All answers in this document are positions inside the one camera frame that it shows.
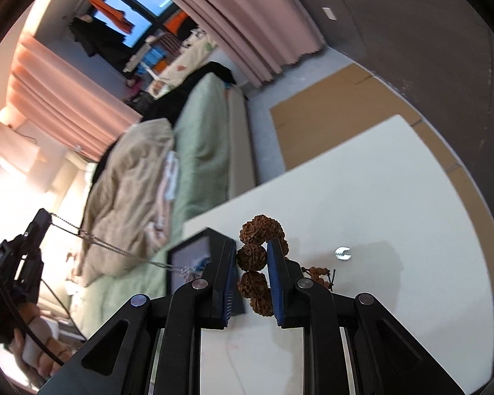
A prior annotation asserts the green bed mattress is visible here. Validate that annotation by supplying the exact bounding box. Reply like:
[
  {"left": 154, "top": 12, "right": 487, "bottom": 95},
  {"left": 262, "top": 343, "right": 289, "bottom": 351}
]
[{"left": 72, "top": 74, "right": 230, "bottom": 336}]

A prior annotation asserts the flat cardboard sheet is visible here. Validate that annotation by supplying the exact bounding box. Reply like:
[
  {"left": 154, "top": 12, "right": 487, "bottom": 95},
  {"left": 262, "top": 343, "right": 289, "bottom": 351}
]
[{"left": 270, "top": 64, "right": 494, "bottom": 279}]

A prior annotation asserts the pink curtain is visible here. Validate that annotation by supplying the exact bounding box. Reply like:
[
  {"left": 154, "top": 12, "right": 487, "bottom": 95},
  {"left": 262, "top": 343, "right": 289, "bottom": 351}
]
[
  {"left": 173, "top": 0, "right": 326, "bottom": 88},
  {"left": 6, "top": 33, "right": 140, "bottom": 161}
]

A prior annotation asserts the black garment on bed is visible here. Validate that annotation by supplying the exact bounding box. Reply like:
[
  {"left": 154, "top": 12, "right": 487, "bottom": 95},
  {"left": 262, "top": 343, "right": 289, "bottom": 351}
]
[{"left": 140, "top": 62, "right": 236, "bottom": 127}]

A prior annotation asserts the beige blanket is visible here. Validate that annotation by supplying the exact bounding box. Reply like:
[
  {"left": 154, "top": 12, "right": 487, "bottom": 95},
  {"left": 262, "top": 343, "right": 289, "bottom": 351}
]
[{"left": 74, "top": 118, "right": 175, "bottom": 287}]

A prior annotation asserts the white wall switch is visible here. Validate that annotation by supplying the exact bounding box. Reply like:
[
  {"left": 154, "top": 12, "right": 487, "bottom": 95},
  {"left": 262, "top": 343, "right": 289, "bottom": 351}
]
[{"left": 322, "top": 6, "right": 337, "bottom": 21}]

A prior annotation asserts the orange hanging cloth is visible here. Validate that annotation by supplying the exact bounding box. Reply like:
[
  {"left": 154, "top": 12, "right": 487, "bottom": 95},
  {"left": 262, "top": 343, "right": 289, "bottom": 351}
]
[{"left": 88, "top": 0, "right": 134, "bottom": 34}]

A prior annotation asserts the dark bead bracelet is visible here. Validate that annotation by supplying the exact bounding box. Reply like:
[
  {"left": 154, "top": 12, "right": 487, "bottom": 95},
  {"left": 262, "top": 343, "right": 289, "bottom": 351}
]
[{"left": 302, "top": 266, "right": 337, "bottom": 293}]

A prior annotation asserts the person's left hand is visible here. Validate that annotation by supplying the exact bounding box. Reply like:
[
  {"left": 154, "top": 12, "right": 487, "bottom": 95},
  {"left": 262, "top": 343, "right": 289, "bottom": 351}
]
[{"left": 9, "top": 326, "right": 74, "bottom": 388}]

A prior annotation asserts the silver chain necklace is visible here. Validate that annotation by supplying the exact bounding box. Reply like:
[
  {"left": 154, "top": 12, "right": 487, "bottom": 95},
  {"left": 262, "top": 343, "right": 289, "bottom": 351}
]
[{"left": 48, "top": 212, "right": 199, "bottom": 278}]

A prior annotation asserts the floral patterned bedding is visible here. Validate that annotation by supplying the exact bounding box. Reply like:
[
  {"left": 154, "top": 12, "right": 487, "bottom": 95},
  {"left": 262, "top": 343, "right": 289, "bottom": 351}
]
[{"left": 146, "top": 29, "right": 217, "bottom": 99}]

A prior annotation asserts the brown rudraksha bead bracelet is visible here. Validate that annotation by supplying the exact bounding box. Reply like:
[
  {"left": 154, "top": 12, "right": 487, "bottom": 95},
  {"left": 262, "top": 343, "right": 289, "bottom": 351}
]
[{"left": 236, "top": 214, "right": 290, "bottom": 318}]

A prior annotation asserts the black jewelry box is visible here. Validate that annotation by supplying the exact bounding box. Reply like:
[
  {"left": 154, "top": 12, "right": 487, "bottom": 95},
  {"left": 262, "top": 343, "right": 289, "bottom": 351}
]
[{"left": 166, "top": 227, "right": 237, "bottom": 295}]

